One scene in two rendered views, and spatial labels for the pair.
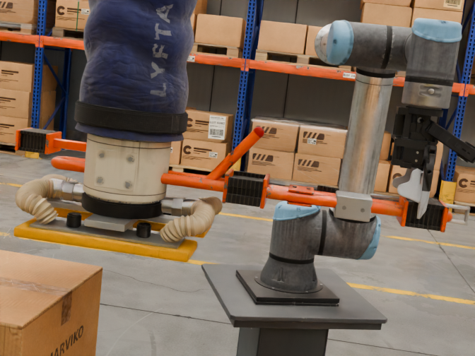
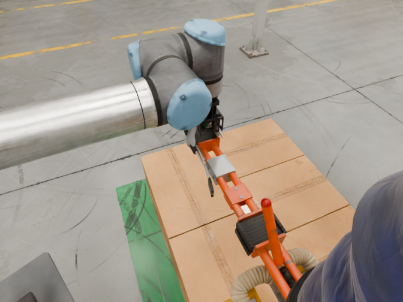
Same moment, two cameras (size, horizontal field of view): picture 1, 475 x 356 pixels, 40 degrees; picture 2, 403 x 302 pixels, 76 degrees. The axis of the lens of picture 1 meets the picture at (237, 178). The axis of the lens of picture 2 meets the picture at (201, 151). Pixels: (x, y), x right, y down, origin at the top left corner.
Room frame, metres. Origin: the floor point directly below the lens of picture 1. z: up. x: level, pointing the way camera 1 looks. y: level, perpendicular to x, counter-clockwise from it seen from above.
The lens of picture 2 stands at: (1.57, 0.15, 1.82)
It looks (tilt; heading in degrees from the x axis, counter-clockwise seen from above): 48 degrees down; 241
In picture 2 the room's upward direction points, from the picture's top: straight up
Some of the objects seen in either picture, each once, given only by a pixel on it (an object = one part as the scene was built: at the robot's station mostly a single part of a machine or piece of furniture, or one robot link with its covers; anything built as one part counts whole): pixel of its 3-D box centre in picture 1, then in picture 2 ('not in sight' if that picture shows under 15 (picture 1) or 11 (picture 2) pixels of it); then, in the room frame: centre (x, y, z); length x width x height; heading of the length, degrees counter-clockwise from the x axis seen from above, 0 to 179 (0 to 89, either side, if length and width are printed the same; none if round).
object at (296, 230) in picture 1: (297, 227); not in sight; (2.11, -0.22, 0.96); 0.17 x 0.15 x 0.18; 88
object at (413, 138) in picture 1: (415, 138); (205, 110); (1.29, -0.34, 1.36); 0.09 x 0.08 x 0.12; 84
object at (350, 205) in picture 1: (352, 205); (220, 169); (1.29, -0.23, 1.21); 0.07 x 0.07 x 0.04; 85
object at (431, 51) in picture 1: (432, 51); (204, 51); (1.29, -0.34, 1.52); 0.10 x 0.09 x 0.12; 178
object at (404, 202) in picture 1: (421, 212); (204, 138); (1.27, -0.37, 1.21); 0.08 x 0.07 x 0.05; 85
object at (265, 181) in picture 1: (246, 188); (259, 231); (1.31, -0.02, 1.21); 0.10 x 0.08 x 0.06; 175
